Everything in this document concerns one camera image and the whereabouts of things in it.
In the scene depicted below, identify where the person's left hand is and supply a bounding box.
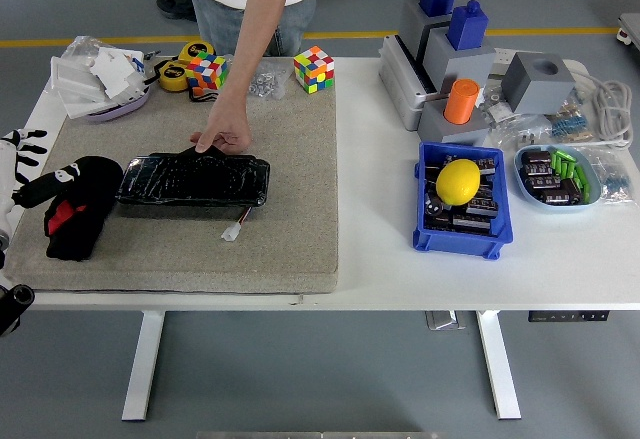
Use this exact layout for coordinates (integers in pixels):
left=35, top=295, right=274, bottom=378
left=189, top=94, right=254, bottom=155

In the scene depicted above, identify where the white flat plastic box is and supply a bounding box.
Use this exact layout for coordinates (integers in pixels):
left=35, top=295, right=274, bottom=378
left=62, top=92, right=119, bottom=121

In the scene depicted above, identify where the grey cube with round hole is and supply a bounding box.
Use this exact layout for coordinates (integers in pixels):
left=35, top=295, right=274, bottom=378
left=501, top=51, right=578, bottom=116

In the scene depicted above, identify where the white power cable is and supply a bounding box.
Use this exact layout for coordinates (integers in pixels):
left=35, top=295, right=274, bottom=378
left=569, top=66, right=635, bottom=149

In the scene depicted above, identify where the clear bag of small parts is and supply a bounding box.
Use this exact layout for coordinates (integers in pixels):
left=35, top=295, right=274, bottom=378
left=487, top=113, right=554, bottom=153

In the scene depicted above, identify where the grey block with socket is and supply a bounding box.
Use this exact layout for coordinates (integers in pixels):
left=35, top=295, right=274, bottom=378
left=423, top=26, right=497, bottom=93
left=398, top=0, right=454, bottom=60
left=417, top=100, right=491, bottom=148

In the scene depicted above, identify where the white plastic cover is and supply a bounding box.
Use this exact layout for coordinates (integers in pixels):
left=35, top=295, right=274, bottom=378
left=89, top=47, right=146, bottom=100

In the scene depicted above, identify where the white cart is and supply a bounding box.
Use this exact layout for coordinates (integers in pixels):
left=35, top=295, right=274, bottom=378
left=615, top=12, right=640, bottom=53

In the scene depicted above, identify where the clear bag of metal nuts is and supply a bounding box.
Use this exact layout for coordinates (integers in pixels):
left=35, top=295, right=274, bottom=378
left=247, top=61, right=291, bottom=101

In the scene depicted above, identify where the grey-brown mat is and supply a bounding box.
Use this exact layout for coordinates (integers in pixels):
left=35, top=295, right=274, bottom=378
left=2, top=56, right=340, bottom=295

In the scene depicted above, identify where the yellow lemon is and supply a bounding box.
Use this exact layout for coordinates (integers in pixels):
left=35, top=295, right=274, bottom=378
left=435, top=158, right=482, bottom=207

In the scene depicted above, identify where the grey box under table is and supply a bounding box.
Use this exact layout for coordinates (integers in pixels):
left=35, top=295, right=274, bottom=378
left=425, top=311, right=467, bottom=331

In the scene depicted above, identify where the clear bag of blue resistors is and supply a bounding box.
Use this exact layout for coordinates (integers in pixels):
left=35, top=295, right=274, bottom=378
left=547, top=103, right=596, bottom=143
left=582, top=151, right=639, bottom=205

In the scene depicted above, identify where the grey electrical enclosure box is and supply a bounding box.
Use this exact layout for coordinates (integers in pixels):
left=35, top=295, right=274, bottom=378
left=378, top=34, right=439, bottom=133

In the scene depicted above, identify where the white table leg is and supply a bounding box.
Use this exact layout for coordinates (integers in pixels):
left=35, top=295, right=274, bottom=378
left=476, top=310, right=523, bottom=421
left=121, top=310, right=166, bottom=422

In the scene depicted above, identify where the black table control panel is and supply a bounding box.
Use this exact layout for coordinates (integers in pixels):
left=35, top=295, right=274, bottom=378
left=528, top=311, right=612, bottom=323

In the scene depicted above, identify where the black rag with red patch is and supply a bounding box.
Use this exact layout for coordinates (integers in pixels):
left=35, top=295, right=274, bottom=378
left=12, top=155, right=125, bottom=263

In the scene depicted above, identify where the white connector plug with wires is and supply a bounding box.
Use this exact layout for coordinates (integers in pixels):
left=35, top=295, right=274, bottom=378
left=221, top=206, right=253, bottom=244

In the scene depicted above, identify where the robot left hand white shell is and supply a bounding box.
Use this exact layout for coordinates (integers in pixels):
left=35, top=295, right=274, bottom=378
left=0, top=128, right=49, bottom=235

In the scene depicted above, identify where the clear bag of white parts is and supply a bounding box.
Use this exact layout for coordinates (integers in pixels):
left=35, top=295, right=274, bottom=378
left=477, top=86, right=516, bottom=125

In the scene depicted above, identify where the purple tray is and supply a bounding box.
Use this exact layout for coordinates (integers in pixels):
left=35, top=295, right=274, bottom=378
left=84, top=86, right=151, bottom=124

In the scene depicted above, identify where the blue plastic bin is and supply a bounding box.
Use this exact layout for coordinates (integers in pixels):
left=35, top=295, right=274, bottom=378
left=412, top=141, right=515, bottom=261

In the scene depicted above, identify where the light blue bowl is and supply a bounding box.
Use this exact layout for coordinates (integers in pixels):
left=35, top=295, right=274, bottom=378
left=513, top=144, right=603, bottom=214

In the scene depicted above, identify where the colourful puzzle cube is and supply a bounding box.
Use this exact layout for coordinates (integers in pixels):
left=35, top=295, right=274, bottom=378
left=185, top=51, right=230, bottom=93
left=292, top=45, right=336, bottom=95

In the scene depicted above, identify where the orange cylinder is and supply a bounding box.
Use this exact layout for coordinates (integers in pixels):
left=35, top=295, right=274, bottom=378
left=443, top=78, right=481, bottom=126

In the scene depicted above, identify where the crumpled clear plastic bag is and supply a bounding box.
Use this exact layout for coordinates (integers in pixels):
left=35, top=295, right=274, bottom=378
left=59, top=35, right=129, bottom=63

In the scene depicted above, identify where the yellow tape measure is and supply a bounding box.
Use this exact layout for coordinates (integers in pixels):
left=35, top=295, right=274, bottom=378
left=158, top=60, right=190, bottom=93
left=178, top=40, right=217, bottom=66

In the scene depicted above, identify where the white switch plate frame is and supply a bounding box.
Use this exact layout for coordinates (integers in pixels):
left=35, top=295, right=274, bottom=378
left=49, top=55, right=109, bottom=105

